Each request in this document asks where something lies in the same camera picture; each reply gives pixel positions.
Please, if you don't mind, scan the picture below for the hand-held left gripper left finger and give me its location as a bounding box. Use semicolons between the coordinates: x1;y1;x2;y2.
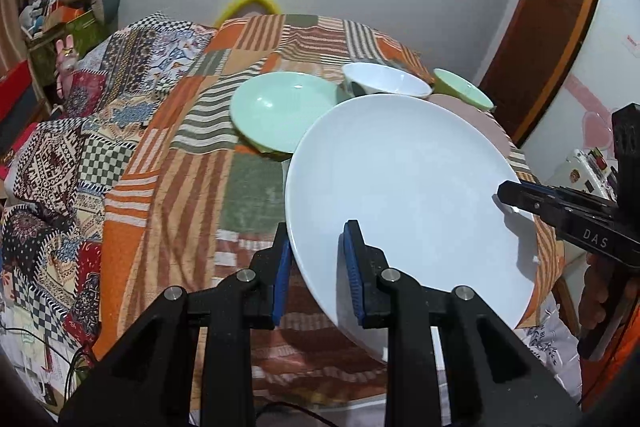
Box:
57;222;293;427

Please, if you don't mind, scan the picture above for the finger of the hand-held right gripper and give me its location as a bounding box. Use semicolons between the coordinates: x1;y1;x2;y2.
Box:
547;185;620;208
497;181;621;233

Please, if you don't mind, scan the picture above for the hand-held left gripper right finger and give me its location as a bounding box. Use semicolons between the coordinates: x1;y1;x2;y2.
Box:
342;219;585;427

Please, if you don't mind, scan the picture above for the large white plate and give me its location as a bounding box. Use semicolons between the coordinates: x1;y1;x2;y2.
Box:
284;94;542;363

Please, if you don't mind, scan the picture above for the green bowl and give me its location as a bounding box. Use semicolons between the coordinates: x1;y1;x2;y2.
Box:
432;68;496;112

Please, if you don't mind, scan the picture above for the mint green plate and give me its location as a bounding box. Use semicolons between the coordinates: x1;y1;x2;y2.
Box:
229;72;347;156

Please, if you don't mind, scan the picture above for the white bowl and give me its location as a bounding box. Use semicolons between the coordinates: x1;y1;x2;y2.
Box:
341;62;434;100

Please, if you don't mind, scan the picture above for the person's right hand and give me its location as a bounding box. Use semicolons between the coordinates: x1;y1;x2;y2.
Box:
579;252;626;344

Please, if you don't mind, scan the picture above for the white case with stickers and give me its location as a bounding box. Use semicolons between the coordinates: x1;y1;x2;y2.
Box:
547;148;621;202

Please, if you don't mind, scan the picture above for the striped orange tablecloth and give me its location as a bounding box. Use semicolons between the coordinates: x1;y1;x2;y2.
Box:
92;14;568;409

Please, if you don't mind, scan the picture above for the white floral cloth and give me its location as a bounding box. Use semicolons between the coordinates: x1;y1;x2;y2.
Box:
515;292;583;403

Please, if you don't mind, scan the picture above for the brown wooden door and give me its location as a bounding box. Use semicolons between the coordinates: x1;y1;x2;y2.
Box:
479;0;603;146

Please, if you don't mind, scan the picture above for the patchwork printed blanket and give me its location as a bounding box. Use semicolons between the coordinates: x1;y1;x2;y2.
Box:
0;11;217;404

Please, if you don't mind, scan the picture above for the yellow chair back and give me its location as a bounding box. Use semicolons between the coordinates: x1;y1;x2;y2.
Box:
216;0;281;28

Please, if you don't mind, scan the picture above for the pink bunny toy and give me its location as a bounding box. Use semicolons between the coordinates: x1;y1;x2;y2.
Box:
54;34;81;96

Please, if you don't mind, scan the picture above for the red box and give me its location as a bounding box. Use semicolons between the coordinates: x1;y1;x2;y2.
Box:
0;59;46;158

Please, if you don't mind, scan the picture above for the green cardboard box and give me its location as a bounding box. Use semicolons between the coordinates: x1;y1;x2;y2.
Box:
42;7;103;38

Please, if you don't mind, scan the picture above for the black cable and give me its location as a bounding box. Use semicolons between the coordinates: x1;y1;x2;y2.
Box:
0;327;98;400

